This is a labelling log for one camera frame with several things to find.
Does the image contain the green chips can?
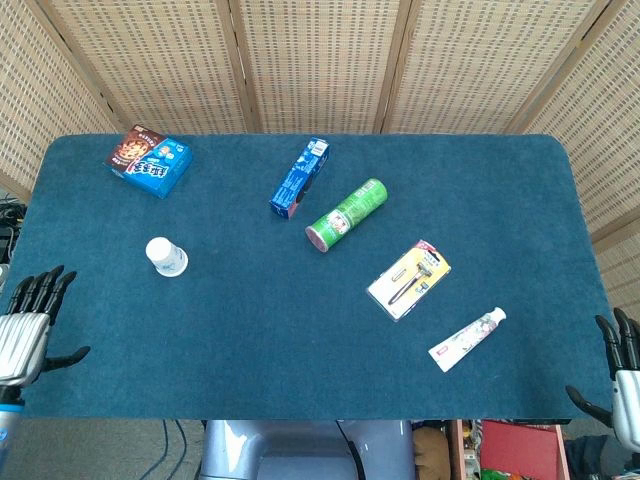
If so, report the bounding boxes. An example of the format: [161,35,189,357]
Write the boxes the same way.
[304,177,390,254]

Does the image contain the razor blister pack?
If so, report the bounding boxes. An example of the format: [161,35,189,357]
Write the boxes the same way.
[366,239,453,323]

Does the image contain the bamboo folding screen panel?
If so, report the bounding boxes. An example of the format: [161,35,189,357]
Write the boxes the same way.
[227,0,415,135]
[519,0,640,309]
[382,0,629,136]
[29,0,261,136]
[0,0,125,204]

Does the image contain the dark blue cloth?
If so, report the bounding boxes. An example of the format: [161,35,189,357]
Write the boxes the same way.
[565,433,624,480]

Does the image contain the brown plush item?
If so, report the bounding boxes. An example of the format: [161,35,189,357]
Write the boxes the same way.
[412,425,452,480]

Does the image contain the white floral toothpaste tube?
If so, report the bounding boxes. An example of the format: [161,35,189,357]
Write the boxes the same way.
[427,306,508,373]

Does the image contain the long blue cookie box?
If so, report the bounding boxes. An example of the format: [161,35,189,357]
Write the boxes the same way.
[268,137,331,221]

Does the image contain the black cable clutter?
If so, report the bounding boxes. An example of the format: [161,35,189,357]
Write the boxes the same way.
[0,188,29,266]

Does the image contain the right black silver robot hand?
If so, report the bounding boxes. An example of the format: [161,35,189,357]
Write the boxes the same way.
[565,307,640,454]

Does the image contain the blue carpet table cover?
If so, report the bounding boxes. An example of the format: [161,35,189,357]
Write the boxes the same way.
[0,132,615,422]

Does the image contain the dark floor cables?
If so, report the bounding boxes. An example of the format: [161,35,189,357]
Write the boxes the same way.
[142,419,190,480]

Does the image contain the blue brown cookie box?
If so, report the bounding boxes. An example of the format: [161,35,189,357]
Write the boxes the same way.
[104,124,194,200]

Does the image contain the red box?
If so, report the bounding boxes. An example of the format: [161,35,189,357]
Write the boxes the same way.
[478,419,570,480]

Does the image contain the black torso cable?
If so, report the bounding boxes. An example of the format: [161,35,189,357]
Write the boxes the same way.
[333,420,362,480]

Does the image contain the grey robot torso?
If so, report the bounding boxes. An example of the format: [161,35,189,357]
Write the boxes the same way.
[198,419,417,480]

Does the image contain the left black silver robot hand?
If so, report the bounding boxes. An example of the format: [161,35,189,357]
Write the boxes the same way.
[0,264,92,389]

